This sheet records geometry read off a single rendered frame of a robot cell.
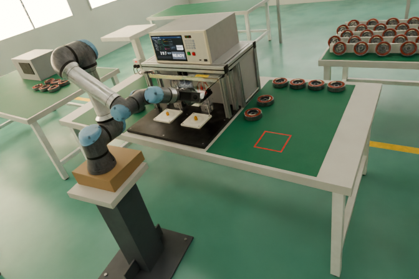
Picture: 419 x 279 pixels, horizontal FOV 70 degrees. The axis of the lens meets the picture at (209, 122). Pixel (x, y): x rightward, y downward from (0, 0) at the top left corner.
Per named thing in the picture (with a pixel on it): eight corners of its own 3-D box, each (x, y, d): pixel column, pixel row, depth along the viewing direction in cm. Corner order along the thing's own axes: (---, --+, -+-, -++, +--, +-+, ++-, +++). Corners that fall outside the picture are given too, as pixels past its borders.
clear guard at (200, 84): (202, 104, 162) (199, 94, 159) (168, 100, 175) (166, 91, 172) (231, 78, 184) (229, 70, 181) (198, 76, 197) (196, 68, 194)
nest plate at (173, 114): (169, 123, 200) (169, 122, 199) (153, 120, 208) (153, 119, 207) (183, 112, 210) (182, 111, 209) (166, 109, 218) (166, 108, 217)
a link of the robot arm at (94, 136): (80, 156, 156) (70, 134, 150) (98, 142, 166) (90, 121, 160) (96, 159, 151) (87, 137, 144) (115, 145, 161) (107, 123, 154)
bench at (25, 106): (64, 184, 296) (26, 120, 257) (-17, 149, 394) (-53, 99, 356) (139, 124, 370) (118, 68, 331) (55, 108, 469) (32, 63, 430)
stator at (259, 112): (245, 112, 197) (245, 108, 195) (263, 111, 193) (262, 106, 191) (243, 121, 188) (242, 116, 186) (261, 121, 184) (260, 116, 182)
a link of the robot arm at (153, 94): (141, 86, 134) (155, 84, 129) (158, 88, 143) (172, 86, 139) (143, 104, 134) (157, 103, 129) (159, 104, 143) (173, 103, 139)
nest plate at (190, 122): (199, 129, 187) (199, 127, 186) (181, 125, 195) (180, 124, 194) (212, 116, 197) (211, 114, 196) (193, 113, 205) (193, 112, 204)
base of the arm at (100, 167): (98, 178, 154) (92, 162, 149) (82, 170, 162) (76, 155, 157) (121, 162, 164) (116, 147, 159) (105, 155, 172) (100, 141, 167)
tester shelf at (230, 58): (225, 74, 175) (224, 66, 173) (142, 69, 212) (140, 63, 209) (256, 47, 205) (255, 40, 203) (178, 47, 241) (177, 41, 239)
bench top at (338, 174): (351, 197, 130) (351, 188, 127) (61, 125, 247) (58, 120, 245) (381, 89, 198) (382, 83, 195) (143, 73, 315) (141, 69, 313)
